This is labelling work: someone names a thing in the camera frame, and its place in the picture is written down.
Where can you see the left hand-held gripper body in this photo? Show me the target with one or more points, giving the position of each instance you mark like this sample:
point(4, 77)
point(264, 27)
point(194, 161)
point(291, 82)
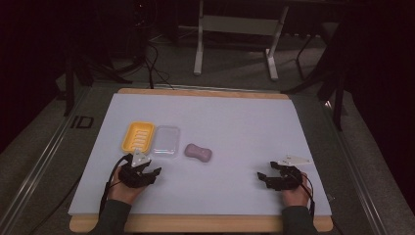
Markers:
point(132, 178)

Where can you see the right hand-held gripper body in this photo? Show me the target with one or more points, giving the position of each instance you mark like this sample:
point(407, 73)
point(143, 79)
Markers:
point(288, 176)

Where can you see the yellow soap dish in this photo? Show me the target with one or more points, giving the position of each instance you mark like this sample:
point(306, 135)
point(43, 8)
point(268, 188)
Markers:
point(131, 141)

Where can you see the clear plastic lid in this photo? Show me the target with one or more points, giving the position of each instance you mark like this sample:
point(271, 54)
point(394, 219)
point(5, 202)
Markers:
point(166, 140)

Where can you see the purple soap bar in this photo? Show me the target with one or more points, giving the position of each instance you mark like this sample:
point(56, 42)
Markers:
point(198, 152)

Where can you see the person's left hand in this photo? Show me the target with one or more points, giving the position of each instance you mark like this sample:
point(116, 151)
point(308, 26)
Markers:
point(122, 192)

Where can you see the person's right hand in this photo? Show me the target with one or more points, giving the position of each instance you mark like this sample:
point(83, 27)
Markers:
point(295, 196)

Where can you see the white table mat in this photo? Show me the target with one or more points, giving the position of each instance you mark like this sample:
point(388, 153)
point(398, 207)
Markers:
point(228, 130)

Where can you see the wooden table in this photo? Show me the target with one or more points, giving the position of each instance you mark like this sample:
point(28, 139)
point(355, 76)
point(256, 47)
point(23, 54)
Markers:
point(202, 224)

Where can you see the black chair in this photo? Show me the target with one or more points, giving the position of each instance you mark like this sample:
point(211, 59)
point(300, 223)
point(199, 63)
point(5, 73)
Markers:
point(337, 98)

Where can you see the white metal stand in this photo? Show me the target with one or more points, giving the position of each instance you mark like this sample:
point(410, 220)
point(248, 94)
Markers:
point(239, 25)

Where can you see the metal floor rail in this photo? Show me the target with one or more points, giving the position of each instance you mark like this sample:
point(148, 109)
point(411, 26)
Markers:
point(36, 173)
point(359, 169)

